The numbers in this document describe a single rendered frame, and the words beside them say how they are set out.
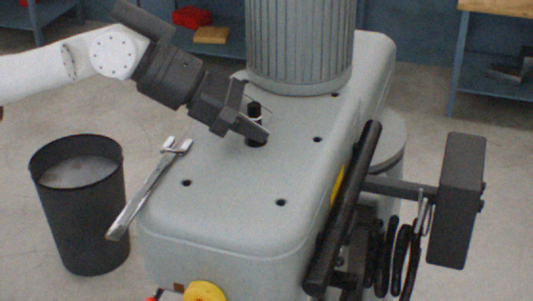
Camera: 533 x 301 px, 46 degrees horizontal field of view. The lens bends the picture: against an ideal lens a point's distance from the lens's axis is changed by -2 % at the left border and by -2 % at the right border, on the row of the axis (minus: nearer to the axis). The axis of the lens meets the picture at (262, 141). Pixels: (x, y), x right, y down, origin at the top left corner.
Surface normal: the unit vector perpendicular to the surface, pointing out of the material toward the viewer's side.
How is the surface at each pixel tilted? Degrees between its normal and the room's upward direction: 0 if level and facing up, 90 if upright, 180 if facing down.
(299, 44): 90
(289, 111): 0
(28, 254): 0
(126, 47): 73
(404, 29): 90
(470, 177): 0
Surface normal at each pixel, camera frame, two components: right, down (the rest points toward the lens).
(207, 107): -0.09, 0.55
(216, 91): 0.49, -0.70
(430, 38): -0.32, 0.53
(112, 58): 0.08, 0.29
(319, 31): 0.30, 0.52
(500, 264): -0.01, -0.83
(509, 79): -0.56, 0.47
